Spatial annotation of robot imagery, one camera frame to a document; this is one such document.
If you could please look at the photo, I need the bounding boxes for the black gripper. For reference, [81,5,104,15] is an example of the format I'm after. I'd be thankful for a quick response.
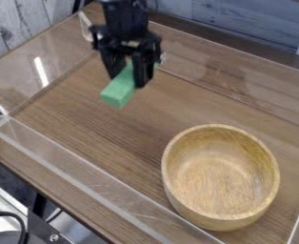
[92,1,163,89]

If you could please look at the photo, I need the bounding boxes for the green rectangular block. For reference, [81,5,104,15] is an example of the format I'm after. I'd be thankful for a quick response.
[99,62,139,108]

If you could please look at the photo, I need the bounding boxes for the brown wooden bowl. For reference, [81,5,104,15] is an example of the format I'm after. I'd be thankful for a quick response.
[161,124,281,232]

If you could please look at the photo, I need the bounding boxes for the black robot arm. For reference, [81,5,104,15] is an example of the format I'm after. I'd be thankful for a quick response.
[89,0,163,88]

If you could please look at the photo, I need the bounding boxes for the clear acrylic corner bracket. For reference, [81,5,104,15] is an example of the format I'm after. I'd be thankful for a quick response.
[79,11,95,43]

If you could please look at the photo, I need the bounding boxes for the clear acrylic enclosure wall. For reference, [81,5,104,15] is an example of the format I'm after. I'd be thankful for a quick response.
[0,18,299,244]

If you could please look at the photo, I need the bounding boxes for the black metal bracket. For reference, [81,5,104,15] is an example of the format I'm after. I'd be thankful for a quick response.
[25,211,72,244]

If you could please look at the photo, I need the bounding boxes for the black cable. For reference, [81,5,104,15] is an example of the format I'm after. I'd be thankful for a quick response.
[0,211,29,244]

